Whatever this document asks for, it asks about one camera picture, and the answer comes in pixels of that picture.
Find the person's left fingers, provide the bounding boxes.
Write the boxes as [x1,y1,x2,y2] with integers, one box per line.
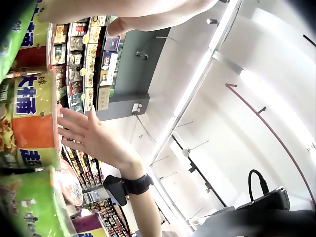
[107,16,143,36]

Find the small security camera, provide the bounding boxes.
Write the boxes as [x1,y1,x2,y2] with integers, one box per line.
[135,50,149,61]

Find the black wrist band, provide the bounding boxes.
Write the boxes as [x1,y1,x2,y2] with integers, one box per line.
[103,173,155,207]

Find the person's right hand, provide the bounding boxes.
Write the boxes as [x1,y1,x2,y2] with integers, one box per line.
[57,107,146,178]

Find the black ceiling track rail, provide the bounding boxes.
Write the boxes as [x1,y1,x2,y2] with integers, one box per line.
[171,134,228,208]

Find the person's right ring finger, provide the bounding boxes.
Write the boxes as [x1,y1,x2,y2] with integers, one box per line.
[57,128,83,140]

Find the full shop shelf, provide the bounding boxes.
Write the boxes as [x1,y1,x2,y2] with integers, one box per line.
[0,0,132,237]

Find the long ceiling light strip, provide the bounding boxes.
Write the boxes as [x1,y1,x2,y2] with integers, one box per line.
[148,0,247,165]

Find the person's left hand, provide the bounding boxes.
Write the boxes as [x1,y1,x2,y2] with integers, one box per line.
[37,0,219,36]

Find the person's right thumb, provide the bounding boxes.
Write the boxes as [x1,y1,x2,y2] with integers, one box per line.
[85,108,102,127]

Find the person's right index finger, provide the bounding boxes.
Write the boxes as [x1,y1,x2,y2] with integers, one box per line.
[60,107,90,122]

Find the red ceiling pipe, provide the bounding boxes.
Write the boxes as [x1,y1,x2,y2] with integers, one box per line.
[225,83,314,201]

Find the person's right little finger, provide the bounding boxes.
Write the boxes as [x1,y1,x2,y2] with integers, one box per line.
[60,138,85,152]

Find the person's right middle finger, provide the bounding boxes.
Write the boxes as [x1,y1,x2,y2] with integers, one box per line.
[57,117,85,132]

